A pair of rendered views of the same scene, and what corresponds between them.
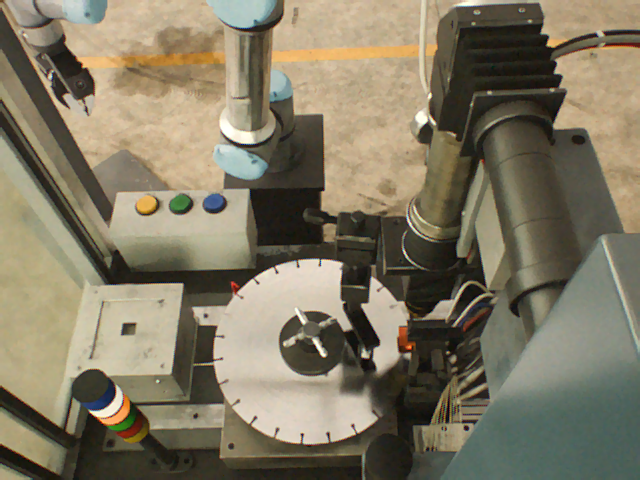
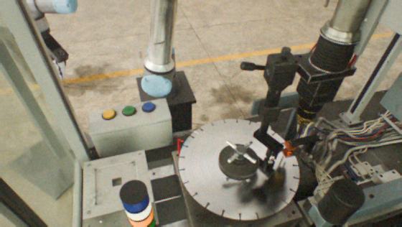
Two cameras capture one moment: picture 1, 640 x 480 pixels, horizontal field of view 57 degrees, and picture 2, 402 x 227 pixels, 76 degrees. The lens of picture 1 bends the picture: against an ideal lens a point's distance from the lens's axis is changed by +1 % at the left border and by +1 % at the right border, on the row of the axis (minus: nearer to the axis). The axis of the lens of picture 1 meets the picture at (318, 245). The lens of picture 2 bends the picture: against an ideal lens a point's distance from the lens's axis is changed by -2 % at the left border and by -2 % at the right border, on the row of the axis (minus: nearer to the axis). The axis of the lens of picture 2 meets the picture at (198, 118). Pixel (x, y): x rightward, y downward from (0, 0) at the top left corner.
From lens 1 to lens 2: 0.42 m
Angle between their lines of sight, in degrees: 17
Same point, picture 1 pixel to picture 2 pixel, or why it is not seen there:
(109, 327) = (103, 183)
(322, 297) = (233, 137)
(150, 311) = (128, 169)
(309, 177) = (187, 97)
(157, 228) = (118, 125)
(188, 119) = (97, 103)
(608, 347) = not seen: outside the picture
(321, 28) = not seen: hidden behind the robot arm
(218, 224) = (154, 116)
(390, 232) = (301, 60)
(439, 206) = (354, 16)
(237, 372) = (201, 187)
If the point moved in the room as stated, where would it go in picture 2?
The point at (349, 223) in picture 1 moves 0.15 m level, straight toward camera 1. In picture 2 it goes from (278, 57) to (317, 105)
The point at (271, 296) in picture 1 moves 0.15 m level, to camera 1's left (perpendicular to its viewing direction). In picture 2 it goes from (204, 142) to (153, 155)
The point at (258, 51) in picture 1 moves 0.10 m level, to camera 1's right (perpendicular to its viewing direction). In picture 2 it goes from (171, 11) to (202, 7)
